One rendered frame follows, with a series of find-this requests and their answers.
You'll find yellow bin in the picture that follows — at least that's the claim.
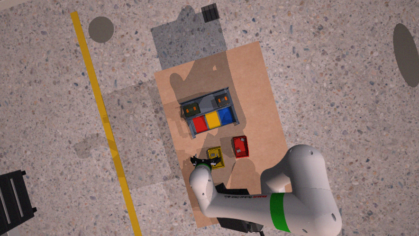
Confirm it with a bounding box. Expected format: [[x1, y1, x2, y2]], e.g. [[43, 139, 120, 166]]
[[208, 146, 225, 169]]

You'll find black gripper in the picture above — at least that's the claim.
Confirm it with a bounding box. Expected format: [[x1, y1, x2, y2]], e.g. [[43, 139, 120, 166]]
[[191, 154, 221, 166]]

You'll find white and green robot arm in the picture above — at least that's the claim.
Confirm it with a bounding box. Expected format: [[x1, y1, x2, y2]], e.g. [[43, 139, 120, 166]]
[[189, 145, 342, 236]]

